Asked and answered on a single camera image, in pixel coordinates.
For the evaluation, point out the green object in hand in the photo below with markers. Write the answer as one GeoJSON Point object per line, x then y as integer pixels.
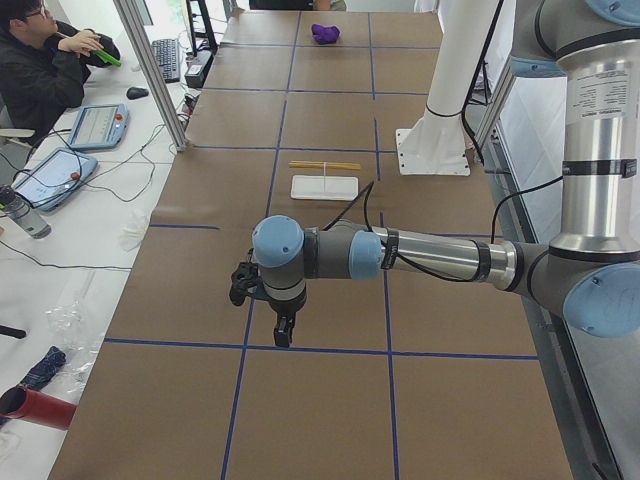
{"type": "Point", "coordinates": [107, 58]}

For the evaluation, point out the purple towel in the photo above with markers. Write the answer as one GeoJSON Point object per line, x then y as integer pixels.
{"type": "Point", "coordinates": [325, 35]}

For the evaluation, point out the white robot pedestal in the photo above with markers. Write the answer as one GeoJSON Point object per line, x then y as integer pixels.
{"type": "Point", "coordinates": [435, 145]}

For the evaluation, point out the blue teach pendant upper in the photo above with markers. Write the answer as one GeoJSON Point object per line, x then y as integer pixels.
{"type": "Point", "coordinates": [99, 127]}

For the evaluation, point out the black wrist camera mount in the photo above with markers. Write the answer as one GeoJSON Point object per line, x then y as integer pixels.
{"type": "Point", "coordinates": [245, 283]}

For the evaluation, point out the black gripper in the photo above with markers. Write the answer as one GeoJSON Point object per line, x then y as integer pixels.
{"type": "Point", "coordinates": [285, 310]}

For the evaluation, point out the blue teach pendant lower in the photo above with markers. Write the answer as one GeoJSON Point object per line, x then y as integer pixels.
{"type": "Point", "coordinates": [55, 178]}

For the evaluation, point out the wooden rack rod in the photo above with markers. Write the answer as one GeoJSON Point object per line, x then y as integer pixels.
{"type": "Point", "coordinates": [348, 166]}

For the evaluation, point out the crumpled white tissue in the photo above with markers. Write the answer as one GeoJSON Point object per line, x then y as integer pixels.
{"type": "Point", "coordinates": [134, 231]}

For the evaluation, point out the red cylinder tube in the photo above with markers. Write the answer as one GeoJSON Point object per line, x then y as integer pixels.
{"type": "Point", "coordinates": [21, 403]}

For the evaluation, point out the aluminium frame post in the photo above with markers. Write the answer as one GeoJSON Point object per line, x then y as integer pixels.
{"type": "Point", "coordinates": [133, 25]}

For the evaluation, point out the black computer mouse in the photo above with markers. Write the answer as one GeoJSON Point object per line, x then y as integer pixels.
{"type": "Point", "coordinates": [134, 93]}

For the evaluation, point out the seated person in black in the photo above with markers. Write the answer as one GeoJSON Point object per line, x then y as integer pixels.
{"type": "Point", "coordinates": [44, 65]}

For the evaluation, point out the black box on desk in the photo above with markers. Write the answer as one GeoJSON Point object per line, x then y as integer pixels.
{"type": "Point", "coordinates": [198, 69]}

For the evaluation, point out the clear plastic wrap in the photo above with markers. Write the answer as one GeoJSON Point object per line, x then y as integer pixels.
{"type": "Point", "coordinates": [75, 333]}

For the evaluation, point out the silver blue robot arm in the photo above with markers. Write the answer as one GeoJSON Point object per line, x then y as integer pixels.
{"type": "Point", "coordinates": [589, 273]}

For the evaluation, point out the grey water bottle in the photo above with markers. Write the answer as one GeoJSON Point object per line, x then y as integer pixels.
{"type": "Point", "coordinates": [19, 211]}

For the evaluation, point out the white rack base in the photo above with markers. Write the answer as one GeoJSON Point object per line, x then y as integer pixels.
{"type": "Point", "coordinates": [335, 188]}

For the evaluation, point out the black keyboard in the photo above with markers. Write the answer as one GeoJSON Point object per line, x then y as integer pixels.
{"type": "Point", "coordinates": [166, 53]}

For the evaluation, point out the blue teach pendant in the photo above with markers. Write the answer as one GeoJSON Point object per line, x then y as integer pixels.
{"type": "Point", "coordinates": [55, 178]}
{"type": "Point", "coordinates": [99, 127]}

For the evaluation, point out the folded dark blue umbrella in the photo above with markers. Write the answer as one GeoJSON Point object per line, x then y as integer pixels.
{"type": "Point", "coordinates": [42, 373]}

